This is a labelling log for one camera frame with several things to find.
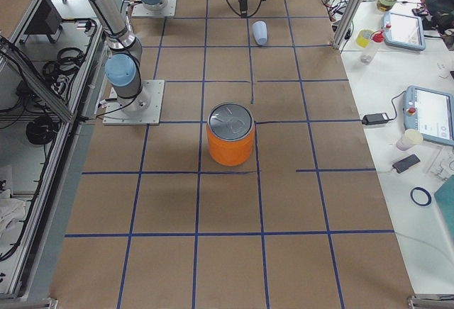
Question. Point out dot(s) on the black equipment box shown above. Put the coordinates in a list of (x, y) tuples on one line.
[(46, 21)]

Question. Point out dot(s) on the aluminium frame post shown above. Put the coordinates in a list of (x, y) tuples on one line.
[(345, 22)]

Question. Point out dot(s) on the black smartphone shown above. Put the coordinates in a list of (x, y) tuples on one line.
[(405, 163)]

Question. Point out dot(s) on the teal box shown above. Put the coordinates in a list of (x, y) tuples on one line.
[(444, 199)]

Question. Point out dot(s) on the teach pendant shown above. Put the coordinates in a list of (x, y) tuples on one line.
[(404, 31), (430, 112)]

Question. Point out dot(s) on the white cloth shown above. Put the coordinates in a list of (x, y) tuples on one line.
[(12, 209)]

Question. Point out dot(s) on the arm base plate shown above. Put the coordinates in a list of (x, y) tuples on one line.
[(146, 108), (166, 9)]

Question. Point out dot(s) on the orange canister with grey lid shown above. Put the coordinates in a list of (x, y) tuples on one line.
[(230, 132)]

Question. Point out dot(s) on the yellow tape roll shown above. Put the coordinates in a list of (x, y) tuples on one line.
[(363, 37)]

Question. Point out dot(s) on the black power adapter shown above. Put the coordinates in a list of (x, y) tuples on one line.
[(375, 119)]

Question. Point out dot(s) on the light blue plastic cup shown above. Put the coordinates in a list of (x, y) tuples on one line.
[(260, 33)]

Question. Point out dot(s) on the upper teach pendant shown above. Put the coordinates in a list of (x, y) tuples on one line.
[(404, 31)]

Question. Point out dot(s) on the lower teach pendant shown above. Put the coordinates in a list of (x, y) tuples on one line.
[(430, 112)]

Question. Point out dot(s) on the small clear bottle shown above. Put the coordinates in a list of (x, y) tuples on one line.
[(368, 53)]

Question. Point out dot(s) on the paper cup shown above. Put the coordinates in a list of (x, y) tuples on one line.
[(409, 139)]

